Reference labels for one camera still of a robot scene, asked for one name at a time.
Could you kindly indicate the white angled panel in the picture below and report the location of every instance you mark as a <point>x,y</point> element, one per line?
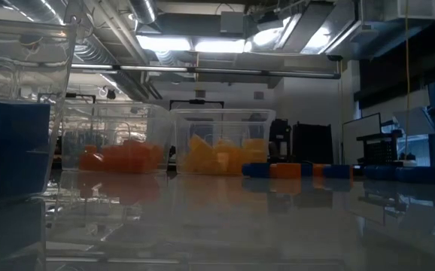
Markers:
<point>413,120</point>

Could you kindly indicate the black cabinet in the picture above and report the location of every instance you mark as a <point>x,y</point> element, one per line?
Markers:
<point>311,143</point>

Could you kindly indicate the ceiling light panel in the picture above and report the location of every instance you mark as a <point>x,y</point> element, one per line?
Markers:
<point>219,46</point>
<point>163,43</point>

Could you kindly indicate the fluorescent light strip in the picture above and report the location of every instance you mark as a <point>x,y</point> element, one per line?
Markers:
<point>91,66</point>
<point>153,68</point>

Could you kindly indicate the black equipment stand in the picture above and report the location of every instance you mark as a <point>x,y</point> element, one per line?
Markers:
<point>379,150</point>

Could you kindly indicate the white board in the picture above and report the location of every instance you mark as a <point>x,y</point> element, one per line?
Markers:
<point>362,135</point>

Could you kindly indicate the grey ceiling box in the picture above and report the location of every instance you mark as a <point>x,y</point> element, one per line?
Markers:
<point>232,22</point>

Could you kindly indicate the round silver ventilation duct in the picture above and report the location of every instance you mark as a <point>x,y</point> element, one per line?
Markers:
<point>142,9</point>

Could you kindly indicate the black dome camera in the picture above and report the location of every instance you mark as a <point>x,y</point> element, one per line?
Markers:
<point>335,57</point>

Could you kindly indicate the black tall rack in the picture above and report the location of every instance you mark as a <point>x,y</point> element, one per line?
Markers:
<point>280,139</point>

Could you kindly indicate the large silver ventilation duct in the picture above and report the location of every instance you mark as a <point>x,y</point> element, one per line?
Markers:
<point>97,50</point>

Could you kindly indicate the blue toy block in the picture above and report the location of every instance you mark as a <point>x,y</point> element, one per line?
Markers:
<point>380,172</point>
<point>337,171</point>
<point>257,170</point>
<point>10,147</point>
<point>418,175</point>
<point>306,170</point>

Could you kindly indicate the angled silver ceiling duct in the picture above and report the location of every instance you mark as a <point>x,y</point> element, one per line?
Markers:
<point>308,26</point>

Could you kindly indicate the black station frame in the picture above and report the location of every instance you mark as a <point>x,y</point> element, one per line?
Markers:
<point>196,101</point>
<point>80,95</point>

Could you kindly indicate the long grey ceiling pipe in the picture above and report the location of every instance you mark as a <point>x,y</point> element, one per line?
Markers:
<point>266,72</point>

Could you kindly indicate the yellow toy block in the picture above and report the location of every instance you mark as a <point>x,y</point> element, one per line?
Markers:
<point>229,158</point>
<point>198,156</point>
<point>255,150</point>

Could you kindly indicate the white ceiling box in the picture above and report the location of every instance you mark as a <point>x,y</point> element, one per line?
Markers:
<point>409,9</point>

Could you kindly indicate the clear plastic bin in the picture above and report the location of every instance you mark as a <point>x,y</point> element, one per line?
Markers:
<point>240,120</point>
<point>89,124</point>
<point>59,75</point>

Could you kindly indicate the small orange toy block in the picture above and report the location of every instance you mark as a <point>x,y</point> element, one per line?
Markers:
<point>89,160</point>

